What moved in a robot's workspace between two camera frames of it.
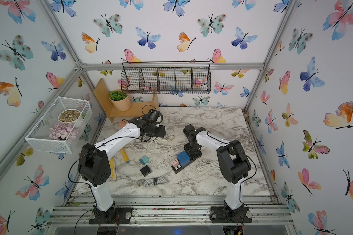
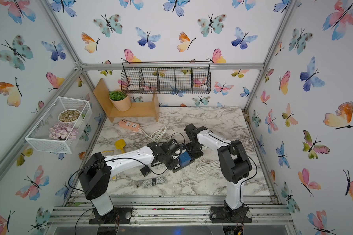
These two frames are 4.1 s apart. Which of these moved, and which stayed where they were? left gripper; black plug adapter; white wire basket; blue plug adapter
Moved: left gripper
Stayed: blue plug adapter; black plug adapter; white wire basket
